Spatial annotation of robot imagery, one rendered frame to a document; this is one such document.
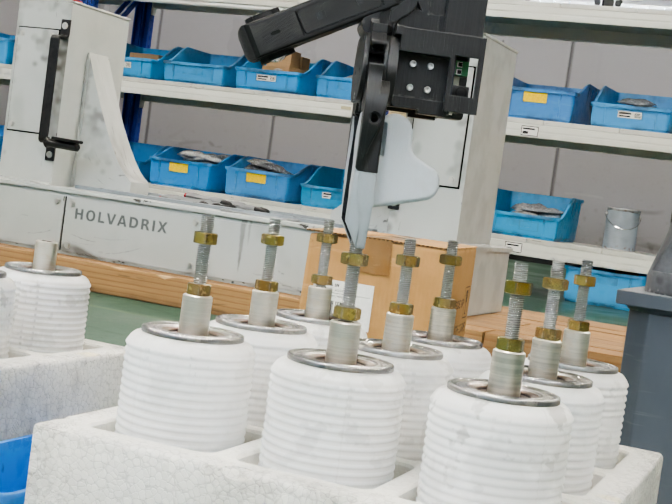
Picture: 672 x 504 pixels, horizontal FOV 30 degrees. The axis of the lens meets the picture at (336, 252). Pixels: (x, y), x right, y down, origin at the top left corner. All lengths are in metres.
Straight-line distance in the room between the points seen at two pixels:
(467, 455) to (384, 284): 1.20
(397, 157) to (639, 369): 0.69
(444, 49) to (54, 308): 0.54
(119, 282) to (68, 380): 2.21
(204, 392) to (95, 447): 0.08
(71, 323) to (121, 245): 2.26
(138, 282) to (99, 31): 0.86
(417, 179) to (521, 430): 0.18
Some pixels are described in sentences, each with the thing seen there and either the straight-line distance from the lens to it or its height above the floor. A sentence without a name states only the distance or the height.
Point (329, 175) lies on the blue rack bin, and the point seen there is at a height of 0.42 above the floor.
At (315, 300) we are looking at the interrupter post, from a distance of 1.13.
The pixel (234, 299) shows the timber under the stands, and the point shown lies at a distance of 3.24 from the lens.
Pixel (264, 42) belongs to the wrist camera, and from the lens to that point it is 0.86.
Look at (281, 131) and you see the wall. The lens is 10.38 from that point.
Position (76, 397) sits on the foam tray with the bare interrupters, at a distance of 1.23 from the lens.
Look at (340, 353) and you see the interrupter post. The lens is 0.87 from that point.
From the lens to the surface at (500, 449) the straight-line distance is 0.81.
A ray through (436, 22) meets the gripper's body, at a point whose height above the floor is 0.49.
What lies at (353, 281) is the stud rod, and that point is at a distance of 0.87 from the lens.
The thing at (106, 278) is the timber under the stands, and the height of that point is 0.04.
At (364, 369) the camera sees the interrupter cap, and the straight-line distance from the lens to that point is 0.85.
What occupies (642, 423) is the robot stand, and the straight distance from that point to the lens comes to 1.48.
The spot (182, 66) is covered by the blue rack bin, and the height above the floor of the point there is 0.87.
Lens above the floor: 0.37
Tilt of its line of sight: 3 degrees down
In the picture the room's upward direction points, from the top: 8 degrees clockwise
